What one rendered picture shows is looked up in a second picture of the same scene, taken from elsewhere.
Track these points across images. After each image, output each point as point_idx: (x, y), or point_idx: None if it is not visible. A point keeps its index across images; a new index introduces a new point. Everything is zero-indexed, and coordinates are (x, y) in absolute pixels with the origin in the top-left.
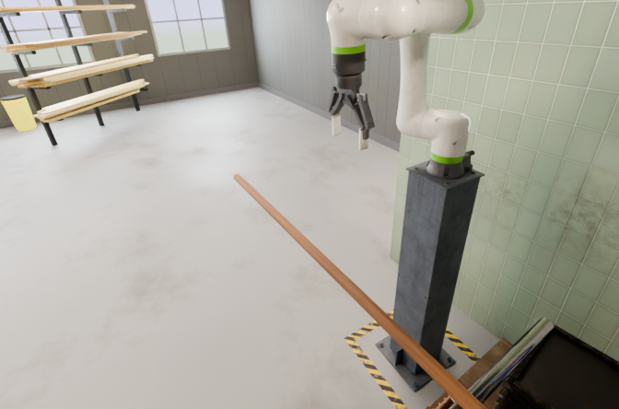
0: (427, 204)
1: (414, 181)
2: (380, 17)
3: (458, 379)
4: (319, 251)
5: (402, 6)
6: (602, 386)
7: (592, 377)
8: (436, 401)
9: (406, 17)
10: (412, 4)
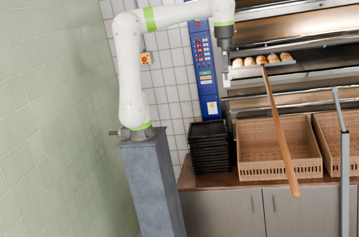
0: (165, 152)
1: (158, 148)
2: None
3: (217, 187)
4: (275, 116)
5: None
6: (202, 128)
7: (201, 129)
8: (235, 186)
9: None
10: None
